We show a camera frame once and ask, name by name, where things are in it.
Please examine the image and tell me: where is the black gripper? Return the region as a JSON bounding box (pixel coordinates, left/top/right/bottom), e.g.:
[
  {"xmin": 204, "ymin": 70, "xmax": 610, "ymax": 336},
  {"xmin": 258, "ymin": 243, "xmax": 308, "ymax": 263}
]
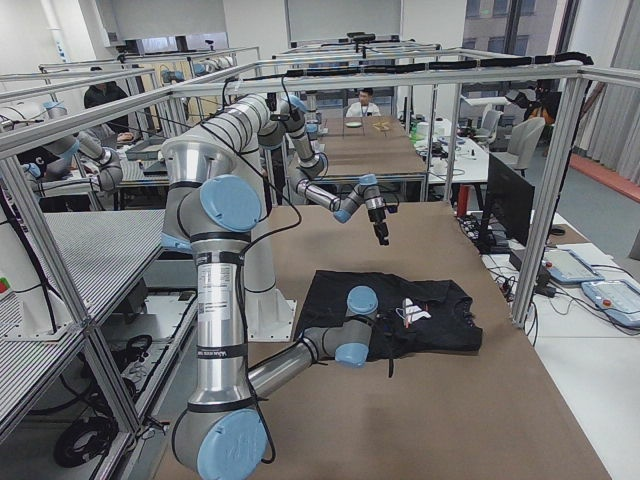
[
  {"xmin": 372, "ymin": 313, "xmax": 398, "ymax": 379},
  {"xmin": 367, "ymin": 204, "xmax": 399, "ymax": 246}
]

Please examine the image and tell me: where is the black printed t-shirt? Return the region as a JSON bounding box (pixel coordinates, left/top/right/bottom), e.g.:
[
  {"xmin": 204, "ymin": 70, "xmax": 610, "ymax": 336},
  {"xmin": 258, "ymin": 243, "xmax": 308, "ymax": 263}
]
[{"xmin": 296, "ymin": 270, "xmax": 483, "ymax": 361}]

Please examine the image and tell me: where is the neighbouring cell robot arm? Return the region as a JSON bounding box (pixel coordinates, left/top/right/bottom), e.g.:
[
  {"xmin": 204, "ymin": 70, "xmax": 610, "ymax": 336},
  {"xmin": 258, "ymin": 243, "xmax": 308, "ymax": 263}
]
[{"xmin": 21, "ymin": 132, "xmax": 123, "ymax": 198}]

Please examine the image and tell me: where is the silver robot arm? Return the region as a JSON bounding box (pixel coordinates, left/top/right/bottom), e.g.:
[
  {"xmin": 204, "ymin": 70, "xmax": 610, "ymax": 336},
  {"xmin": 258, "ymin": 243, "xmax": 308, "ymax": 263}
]
[
  {"xmin": 163, "ymin": 136, "xmax": 379, "ymax": 479},
  {"xmin": 201, "ymin": 94, "xmax": 397, "ymax": 246}
]

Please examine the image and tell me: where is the red water bottle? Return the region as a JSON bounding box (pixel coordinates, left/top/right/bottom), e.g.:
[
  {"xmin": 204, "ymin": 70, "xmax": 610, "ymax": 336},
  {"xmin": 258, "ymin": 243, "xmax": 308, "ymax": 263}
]
[{"xmin": 457, "ymin": 184, "xmax": 470, "ymax": 218}]

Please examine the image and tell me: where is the seated person in white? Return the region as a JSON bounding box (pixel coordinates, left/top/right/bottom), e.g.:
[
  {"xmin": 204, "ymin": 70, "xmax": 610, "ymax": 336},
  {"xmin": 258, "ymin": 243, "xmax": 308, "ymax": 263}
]
[{"xmin": 345, "ymin": 88, "xmax": 381, "ymax": 118}]

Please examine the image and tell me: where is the black computer monitor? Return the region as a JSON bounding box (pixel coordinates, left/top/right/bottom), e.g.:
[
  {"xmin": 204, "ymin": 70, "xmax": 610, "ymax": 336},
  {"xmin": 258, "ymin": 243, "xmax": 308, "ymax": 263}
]
[{"xmin": 476, "ymin": 154, "xmax": 535, "ymax": 254}]

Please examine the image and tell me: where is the grey office chair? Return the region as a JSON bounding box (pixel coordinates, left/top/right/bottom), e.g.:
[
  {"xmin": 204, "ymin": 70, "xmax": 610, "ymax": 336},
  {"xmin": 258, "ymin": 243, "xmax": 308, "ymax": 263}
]
[{"xmin": 503, "ymin": 117, "xmax": 546, "ymax": 177}]

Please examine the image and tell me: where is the far teach pendant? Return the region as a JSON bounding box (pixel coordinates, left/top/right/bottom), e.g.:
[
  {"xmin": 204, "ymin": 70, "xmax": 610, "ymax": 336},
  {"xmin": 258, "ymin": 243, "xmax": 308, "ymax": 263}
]
[{"xmin": 542, "ymin": 248, "xmax": 604, "ymax": 285}]

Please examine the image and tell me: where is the teach pendant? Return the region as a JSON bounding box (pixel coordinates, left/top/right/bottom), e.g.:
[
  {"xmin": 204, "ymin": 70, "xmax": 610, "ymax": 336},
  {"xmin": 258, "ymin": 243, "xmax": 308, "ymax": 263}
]
[
  {"xmin": 542, "ymin": 248, "xmax": 604, "ymax": 285},
  {"xmin": 581, "ymin": 280, "xmax": 639, "ymax": 328}
]

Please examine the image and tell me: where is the near teach pendant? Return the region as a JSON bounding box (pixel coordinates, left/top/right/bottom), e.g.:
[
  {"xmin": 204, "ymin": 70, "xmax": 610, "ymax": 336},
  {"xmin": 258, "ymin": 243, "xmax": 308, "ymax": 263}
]
[{"xmin": 581, "ymin": 280, "xmax": 639, "ymax": 328}]

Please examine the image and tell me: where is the striped neighbouring work table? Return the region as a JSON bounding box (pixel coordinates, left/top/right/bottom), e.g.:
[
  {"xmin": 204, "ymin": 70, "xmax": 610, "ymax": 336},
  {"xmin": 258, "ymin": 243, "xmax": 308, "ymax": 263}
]
[{"xmin": 1, "ymin": 210, "xmax": 164, "ymax": 429}]

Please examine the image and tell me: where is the person in black jacket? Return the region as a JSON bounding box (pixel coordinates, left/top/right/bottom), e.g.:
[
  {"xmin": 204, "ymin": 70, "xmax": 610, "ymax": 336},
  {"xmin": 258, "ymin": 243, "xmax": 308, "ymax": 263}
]
[{"xmin": 83, "ymin": 81, "xmax": 129, "ymax": 134}]

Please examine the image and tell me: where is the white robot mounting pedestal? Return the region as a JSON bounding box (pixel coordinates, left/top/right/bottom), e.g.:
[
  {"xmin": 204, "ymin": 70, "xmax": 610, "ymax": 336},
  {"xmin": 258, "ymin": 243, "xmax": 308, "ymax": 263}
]
[{"xmin": 243, "ymin": 147, "xmax": 295, "ymax": 342}]

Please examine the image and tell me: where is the aluminium frame cage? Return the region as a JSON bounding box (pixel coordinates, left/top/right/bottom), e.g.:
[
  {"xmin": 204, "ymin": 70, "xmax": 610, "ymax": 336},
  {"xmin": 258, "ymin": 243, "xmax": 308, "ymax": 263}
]
[{"xmin": 1, "ymin": 49, "xmax": 639, "ymax": 437}]

